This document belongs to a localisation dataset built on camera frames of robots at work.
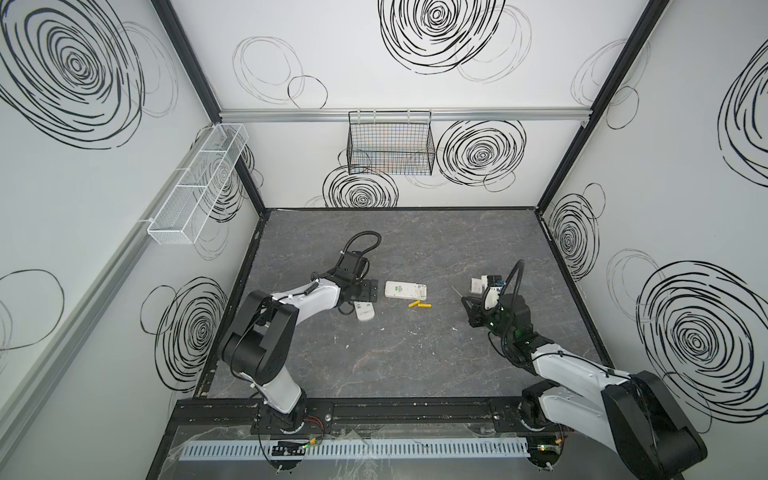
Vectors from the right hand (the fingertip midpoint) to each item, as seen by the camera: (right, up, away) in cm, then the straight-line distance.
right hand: (461, 300), depth 86 cm
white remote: (-29, -4, +5) cm, 29 cm away
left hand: (-29, +2, +8) cm, 30 cm away
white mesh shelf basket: (-72, +23, -15) cm, 77 cm away
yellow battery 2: (-13, -3, +7) cm, 15 cm away
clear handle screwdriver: (0, +2, +5) cm, 5 cm away
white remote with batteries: (-16, +1, +10) cm, 19 cm away
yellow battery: (-10, -3, +7) cm, 13 cm away
